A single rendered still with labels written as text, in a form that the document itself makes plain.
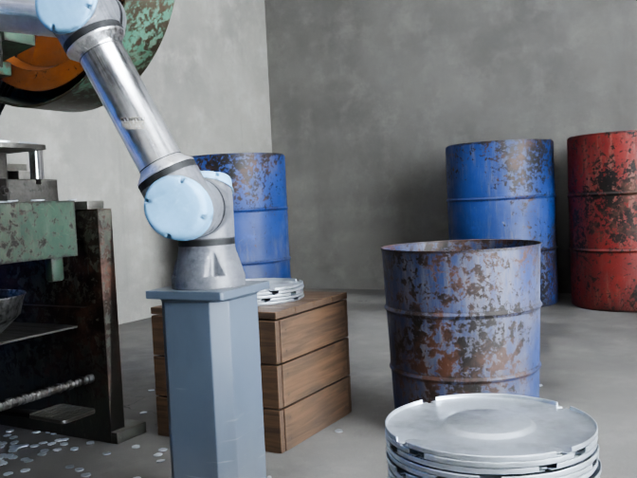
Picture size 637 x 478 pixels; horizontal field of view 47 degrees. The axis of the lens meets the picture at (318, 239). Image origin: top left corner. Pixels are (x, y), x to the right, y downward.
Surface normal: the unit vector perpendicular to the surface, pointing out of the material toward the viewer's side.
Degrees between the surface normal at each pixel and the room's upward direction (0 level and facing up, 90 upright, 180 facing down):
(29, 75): 90
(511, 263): 92
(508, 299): 92
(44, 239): 90
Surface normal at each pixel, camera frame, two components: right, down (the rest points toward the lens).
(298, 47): -0.49, 0.07
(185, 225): -0.06, 0.17
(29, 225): 0.87, -0.01
